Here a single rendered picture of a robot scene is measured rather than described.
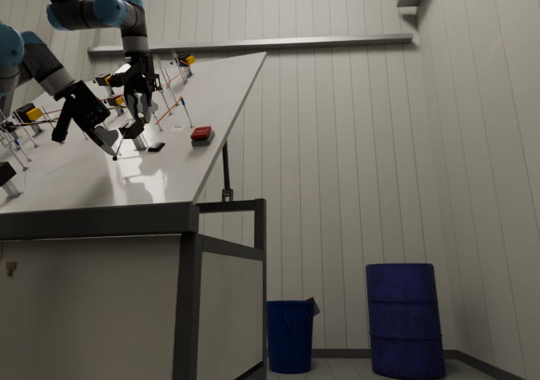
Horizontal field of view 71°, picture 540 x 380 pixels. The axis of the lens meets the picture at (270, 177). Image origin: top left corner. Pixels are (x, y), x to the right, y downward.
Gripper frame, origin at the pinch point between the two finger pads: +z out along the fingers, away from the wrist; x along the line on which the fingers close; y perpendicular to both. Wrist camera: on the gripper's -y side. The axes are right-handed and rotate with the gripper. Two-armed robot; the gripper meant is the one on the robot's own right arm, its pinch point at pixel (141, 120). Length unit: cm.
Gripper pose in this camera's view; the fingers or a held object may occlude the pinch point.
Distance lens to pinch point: 125.6
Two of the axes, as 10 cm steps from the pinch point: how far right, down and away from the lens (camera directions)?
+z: 0.6, 9.8, 2.1
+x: -9.3, -0.2, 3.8
